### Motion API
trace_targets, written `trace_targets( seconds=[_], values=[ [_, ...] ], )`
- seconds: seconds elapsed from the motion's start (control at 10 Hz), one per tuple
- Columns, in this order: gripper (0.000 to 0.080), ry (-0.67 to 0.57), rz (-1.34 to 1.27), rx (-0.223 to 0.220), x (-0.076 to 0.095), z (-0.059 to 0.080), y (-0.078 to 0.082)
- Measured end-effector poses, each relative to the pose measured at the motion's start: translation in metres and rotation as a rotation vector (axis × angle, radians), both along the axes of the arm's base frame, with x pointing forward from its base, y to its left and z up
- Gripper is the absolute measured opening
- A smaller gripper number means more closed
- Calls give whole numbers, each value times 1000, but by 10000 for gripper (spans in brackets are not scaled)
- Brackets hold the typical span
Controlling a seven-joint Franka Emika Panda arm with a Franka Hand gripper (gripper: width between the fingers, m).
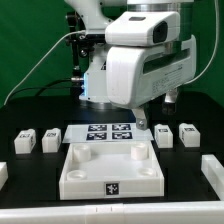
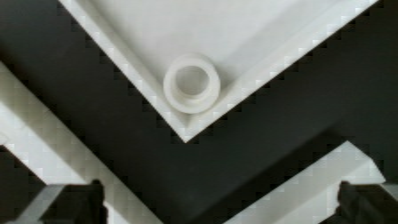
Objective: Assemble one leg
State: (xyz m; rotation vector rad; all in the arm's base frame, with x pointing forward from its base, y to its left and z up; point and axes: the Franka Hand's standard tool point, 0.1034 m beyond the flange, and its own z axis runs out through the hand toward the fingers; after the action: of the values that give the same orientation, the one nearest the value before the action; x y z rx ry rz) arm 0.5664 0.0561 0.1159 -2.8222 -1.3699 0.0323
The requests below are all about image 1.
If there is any white sheet with tags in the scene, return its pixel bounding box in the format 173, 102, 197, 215
63, 123, 153, 143

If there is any white cable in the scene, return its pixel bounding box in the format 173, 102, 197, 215
3, 29, 87, 107

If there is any white wall rail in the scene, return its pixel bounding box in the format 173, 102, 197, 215
201, 154, 224, 201
0, 201, 224, 224

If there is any black cable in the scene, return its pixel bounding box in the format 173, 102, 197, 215
2, 78, 84, 108

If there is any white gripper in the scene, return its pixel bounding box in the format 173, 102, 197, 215
106, 36, 196, 130

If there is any white front wall rail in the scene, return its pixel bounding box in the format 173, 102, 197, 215
0, 201, 224, 224

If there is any white square table top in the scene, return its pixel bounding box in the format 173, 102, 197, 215
59, 141, 164, 200

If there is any white left wall block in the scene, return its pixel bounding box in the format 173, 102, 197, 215
0, 162, 8, 190

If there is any white right wall rail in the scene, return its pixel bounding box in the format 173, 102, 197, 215
201, 154, 224, 201

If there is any black camera stand pole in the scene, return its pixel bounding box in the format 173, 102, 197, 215
66, 11, 85, 101

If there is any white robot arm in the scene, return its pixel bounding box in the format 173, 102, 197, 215
64, 0, 196, 130

